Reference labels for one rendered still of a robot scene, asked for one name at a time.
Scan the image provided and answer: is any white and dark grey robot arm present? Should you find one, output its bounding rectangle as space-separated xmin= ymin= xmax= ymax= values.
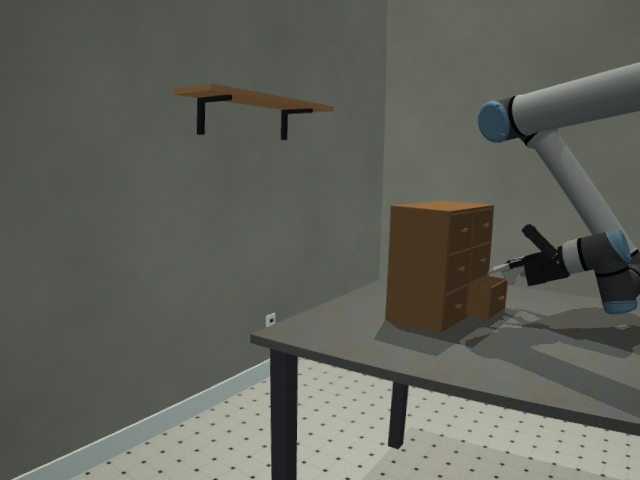
xmin=478 ymin=62 xmax=640 ymax=314

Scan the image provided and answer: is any brown wooden drawer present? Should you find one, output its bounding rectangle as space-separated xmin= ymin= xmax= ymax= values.
xmin=448 ymin=212 xmax=473 ymax=252
xmin=466 ymin=275 xmax=508 ymax=320
xmin=445 ymin=249 xmax=471 ymax=291
xmin=472 ymin=208 xmax=493 ymax=244
xmin=442 ymin=285 xmax=468 ymax=330
xmin=469 ymin=242 xmax=490 ymax=280

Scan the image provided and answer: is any brown wooden chest of drawers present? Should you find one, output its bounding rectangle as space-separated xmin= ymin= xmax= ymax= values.
xmin=385 ymin=201 xmax=494 ymax=333

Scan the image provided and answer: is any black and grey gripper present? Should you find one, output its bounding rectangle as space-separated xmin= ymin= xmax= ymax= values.
xmin=487 ymin=246 xmax=570 ymax=286

